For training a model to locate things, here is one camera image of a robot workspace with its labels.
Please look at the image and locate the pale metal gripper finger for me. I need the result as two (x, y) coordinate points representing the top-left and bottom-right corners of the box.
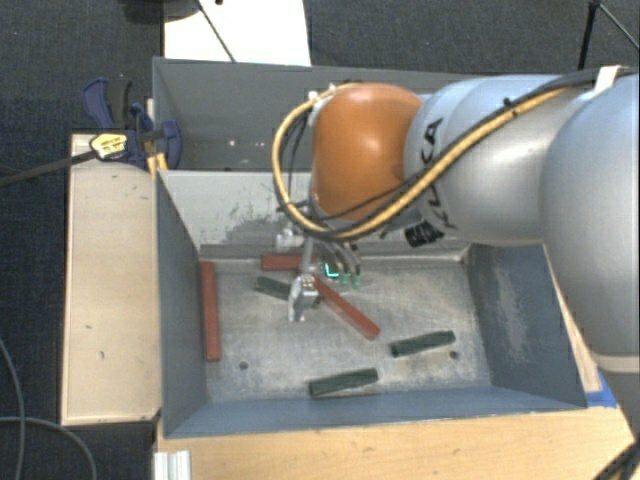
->
(287, 274), (309, 324)
(304, 275), (322, 314)

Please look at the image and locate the pale wood board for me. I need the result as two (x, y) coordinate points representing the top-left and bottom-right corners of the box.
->
(59, 132), (164, 427)

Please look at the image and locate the red-brown flat block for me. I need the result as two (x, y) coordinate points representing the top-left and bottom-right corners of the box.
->
(314, 277), (382, 342)
(260, 253), (304, 272)
(199, 260), (223, 363)

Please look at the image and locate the dark green flat block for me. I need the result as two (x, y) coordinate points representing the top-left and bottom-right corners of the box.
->
(389, 329), (458, 359)
(307, 367), (380, 400)
(253, 275), (294, 302)

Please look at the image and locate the grey metal bin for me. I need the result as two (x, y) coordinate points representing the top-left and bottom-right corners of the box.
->
(151, 56), (589, 440)

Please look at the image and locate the black cylinder on white bracket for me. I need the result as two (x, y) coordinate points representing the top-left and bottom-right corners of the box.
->
(403, 219), (447, 250)

